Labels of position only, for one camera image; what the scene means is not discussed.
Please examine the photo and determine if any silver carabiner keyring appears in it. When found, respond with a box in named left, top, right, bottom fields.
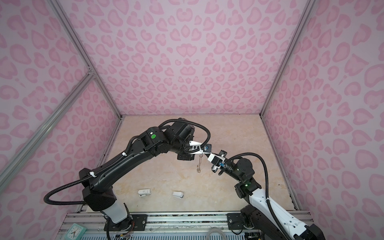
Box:
left=197, top=154, right=203, bottom=173

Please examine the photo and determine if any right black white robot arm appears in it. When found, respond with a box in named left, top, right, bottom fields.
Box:
left=208, top=153, right=325, bottom=240

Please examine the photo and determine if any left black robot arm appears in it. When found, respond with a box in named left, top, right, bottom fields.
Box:
left=79, top=118, right=195, bottom=224

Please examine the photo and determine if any right white key tag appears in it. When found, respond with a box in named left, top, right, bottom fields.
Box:
left=172, top=191, right=184, bottom=199

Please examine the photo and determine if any white key tag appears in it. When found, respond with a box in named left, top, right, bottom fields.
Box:
left=138, top=189, right=152, bottom=198
left=172, top=191, right=184, bottom=199

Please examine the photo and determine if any left white key tag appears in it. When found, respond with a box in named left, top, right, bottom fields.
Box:
left=138, top=189, right=152, bottom=198

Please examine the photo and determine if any clear plastic tube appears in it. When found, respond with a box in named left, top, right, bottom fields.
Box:
left=205, top=227, right=228, bottom=240

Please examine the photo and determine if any small green clock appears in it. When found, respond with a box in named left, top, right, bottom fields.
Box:
left=64, top=224, right=87, bottom=240

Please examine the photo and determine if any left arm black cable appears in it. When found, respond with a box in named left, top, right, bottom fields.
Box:
left=43, top=119, right=211, bottom=206

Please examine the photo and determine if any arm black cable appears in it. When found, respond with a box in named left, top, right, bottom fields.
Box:
left=43, top=119, right=211, bottom=206
left=223, top=152, right=292, bottom=240

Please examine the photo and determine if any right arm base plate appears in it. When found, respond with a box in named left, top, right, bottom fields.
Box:
left=226, top=213, right=247, bottom=232

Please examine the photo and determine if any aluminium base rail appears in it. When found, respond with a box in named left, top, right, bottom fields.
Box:
left=56, top=211, right=267, bottom=240

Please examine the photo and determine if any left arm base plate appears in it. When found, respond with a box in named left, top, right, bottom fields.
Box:
left=104, top=214, right=148, bottom=232

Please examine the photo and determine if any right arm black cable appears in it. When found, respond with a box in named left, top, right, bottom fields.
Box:
left=223, top=152, right=292, bottom=240

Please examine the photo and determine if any diagonal aluminium frame bar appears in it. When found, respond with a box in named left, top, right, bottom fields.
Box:
left=1, top=71, right=95, bottom=193

